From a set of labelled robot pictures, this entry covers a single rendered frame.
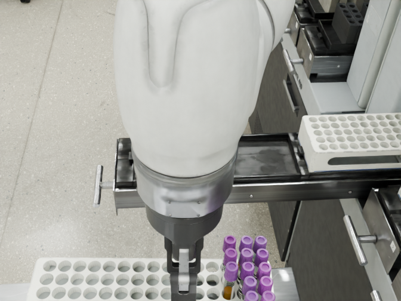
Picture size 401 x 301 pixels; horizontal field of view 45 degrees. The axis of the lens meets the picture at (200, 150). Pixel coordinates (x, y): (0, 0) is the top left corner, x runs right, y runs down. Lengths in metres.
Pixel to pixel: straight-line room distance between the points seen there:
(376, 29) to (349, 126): 0.27
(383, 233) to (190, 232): 0.51
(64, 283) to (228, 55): 0.42
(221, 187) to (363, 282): 0.63
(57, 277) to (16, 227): 1.27
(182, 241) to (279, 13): 0.22
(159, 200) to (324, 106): 0.82
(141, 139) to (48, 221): 1.55
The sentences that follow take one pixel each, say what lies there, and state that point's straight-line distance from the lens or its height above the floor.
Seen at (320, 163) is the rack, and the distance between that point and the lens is 0.89.
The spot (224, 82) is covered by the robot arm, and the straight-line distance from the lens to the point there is 0.32.
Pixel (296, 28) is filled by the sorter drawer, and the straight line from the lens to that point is 1.36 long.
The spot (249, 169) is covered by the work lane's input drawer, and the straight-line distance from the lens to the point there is 0.90.
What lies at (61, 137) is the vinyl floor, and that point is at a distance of 2.20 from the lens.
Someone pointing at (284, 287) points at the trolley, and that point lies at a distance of 0.74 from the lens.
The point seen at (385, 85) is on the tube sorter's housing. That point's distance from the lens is 1.07.
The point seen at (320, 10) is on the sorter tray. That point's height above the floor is 0.82.
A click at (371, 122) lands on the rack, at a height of 0.86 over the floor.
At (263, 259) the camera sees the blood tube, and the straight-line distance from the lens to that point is 0.58.
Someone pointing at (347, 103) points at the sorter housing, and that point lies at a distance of 1.21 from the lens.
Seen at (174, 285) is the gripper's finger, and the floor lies 1.05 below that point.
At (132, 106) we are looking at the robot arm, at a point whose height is 1.23.
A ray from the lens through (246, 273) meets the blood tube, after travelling 0.57.
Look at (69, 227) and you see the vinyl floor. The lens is 1.85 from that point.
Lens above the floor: 1.45
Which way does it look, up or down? 44 degrees down
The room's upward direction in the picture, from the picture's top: 2 degrees clockwise
